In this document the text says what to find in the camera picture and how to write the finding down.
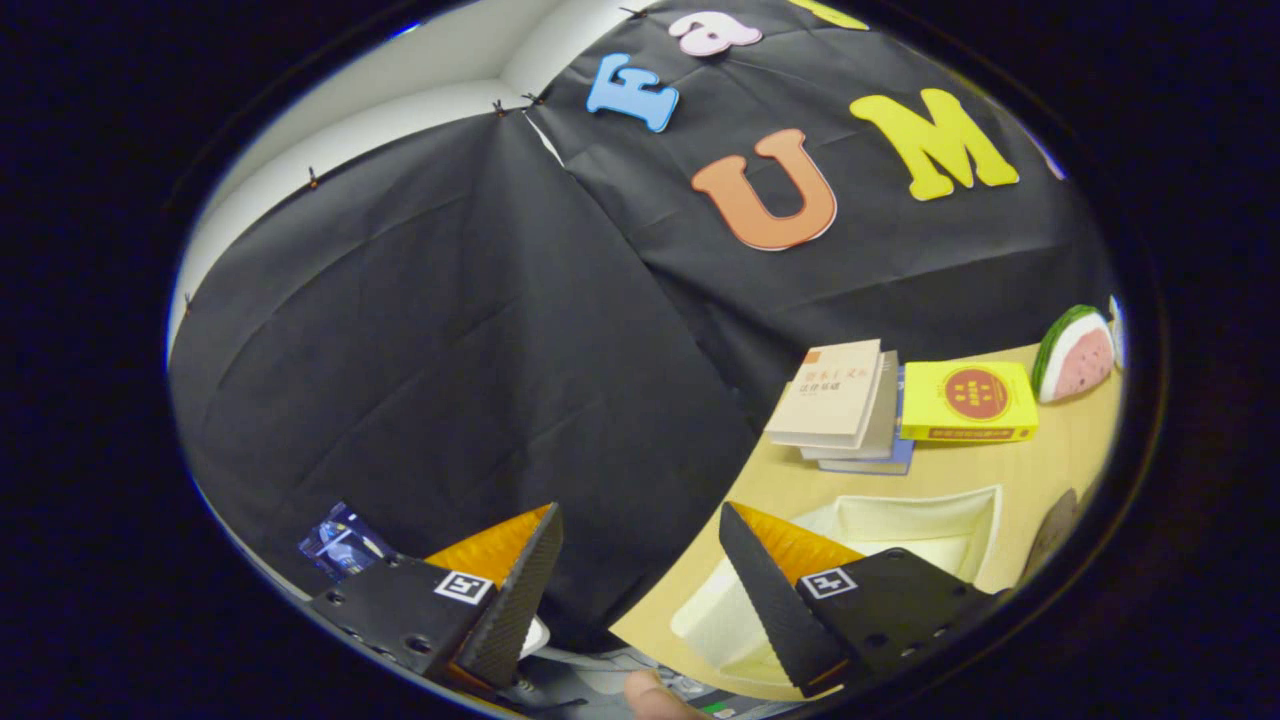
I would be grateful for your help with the grey-white book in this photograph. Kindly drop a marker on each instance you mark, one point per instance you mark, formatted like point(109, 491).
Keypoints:
point(882, 425)

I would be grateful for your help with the watermelon slice plush toy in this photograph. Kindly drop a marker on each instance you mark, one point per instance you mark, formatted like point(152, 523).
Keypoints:
point(1075, 355)

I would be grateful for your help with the brown suede shoe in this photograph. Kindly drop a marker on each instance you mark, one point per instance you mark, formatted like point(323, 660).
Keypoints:
point(1050, 530)

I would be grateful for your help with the beige fabric storage box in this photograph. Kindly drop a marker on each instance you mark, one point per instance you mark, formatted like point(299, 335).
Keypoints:
point(900, 525)

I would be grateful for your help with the white plush toy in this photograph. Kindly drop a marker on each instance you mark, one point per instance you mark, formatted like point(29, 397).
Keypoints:
point(1117, 335)

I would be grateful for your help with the yellow book with red circle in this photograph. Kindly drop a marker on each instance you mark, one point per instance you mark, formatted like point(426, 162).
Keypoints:
point(965, 400)

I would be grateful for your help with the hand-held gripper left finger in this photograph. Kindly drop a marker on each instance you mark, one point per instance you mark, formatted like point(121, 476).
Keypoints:
point(515, 600)

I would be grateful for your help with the beige paperback book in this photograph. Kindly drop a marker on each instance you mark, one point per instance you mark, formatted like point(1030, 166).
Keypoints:
point(830, 390)

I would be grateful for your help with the blue book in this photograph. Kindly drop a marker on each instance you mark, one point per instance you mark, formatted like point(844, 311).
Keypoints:
point(900, 462)

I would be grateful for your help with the black backdrop cloth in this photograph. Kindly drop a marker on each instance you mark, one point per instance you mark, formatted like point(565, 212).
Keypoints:
point(450, 350)

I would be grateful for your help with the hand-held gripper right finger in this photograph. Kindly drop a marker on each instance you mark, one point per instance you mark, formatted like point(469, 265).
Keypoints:
point(770, 610)

